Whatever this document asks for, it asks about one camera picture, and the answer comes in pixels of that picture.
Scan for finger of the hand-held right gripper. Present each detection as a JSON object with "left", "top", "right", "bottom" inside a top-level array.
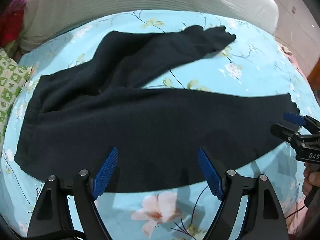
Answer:
[
  {"left": 271, "top": 122, "right": 304, "bottom": 143},
  {"left": 283, "top": 112, "right": 320, "bottom": 133}
]

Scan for blue floral bedsheet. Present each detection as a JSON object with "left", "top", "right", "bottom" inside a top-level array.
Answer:
[{"left": 0, "top": 10, "right": 320, "bottom": 240}]

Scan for reddish wooden furniture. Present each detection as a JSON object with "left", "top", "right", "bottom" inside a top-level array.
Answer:
[{"left": 307, "top": 57, "right": 320, "bottom": 98}]

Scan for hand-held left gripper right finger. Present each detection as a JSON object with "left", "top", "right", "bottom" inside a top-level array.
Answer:
[{"left": 197, "top": 146, "right": 289, "bottom": 240}]

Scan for pink mattress cover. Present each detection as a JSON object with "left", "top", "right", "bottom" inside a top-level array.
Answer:
[{"left": 277, "top": 44, "right": 304, "bottom": 77}]

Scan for green patterned pillow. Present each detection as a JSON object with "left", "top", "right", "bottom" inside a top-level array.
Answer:
[{"left": 0, "top": 49, "right": 33, "bottom": 145}]

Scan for person's right hand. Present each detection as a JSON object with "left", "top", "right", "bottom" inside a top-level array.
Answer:
[{"left": 302, "top": 164, "right": 320, "bottom": 197}]

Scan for thin dark cable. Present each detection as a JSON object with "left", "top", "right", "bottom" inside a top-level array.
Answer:
[{"left": 285, "top": 204, "right": 307, "bottom": 219}]

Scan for black pants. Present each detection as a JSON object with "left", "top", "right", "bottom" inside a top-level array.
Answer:
[{"left": 14, "top": 25, "right": 300, "bottom": 193}]

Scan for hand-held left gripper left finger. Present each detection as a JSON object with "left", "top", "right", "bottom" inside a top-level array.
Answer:
[{"left": 27, "top": 146, "right": 119, "bottom": 240}]

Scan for red floral cloth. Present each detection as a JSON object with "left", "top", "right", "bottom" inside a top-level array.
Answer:
[{"left": 0, "top": 0, "right": 27, "bottom": 48}]

